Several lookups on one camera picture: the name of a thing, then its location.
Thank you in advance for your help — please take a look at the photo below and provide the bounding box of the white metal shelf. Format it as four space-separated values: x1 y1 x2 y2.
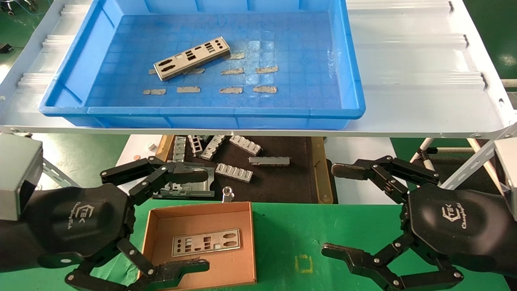
0 0 517 140

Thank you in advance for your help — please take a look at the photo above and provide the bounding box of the grey slotted metal bracket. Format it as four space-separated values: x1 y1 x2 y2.
200 135 227 161
172 136 187 163
229 135 263 156
215 163 254 183
188 135 204 157

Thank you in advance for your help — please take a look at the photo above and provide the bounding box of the white pipe frame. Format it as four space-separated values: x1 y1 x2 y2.
403 137 475 187

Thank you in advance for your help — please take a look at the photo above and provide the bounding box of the black pad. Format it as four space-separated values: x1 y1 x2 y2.
162 136 324 202

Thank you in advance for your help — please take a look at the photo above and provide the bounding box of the silver perforated shield plate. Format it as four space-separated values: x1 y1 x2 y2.
172 229 242 257
153 36 231 81

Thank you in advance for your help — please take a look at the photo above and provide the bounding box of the shallow cardboard box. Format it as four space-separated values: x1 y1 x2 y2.
135 201 258 291

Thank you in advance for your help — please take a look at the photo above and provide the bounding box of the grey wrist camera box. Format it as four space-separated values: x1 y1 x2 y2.
0 133 43 221
494 137 517 221

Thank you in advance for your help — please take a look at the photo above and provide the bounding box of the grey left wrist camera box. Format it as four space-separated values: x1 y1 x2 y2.
0 133 43 221

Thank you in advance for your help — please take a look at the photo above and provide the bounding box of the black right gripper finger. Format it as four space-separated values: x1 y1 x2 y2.
331 156 441 205

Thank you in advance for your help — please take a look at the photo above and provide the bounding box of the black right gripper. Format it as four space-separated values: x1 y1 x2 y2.
321 188 517 291

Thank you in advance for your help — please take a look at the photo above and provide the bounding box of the grey closed metal bar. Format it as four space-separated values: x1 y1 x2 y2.
248 156 291 167

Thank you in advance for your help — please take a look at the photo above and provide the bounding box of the black wheeled chair base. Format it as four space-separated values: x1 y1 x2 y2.
0 0 39 17

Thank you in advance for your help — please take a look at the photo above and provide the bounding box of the white slanted metal bar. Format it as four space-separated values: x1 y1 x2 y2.
469 138 504 194

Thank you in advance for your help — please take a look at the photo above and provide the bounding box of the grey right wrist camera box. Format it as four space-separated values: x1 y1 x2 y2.
494 137 517 221

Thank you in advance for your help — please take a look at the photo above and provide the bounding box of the large grey stamped metal plate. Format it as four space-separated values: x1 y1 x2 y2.
153 162 216 198

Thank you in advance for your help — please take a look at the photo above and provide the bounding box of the white perforated metal brace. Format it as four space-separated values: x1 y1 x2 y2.
40 158 81 188
440 121 517 190

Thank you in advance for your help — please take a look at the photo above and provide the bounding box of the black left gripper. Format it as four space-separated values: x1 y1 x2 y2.
0 156 210 291

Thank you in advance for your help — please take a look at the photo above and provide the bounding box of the blue plastic tray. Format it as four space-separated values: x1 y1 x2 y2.
39 0 366 130

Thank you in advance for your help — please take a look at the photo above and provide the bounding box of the green table mat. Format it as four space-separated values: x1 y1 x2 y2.
0 197 511 291

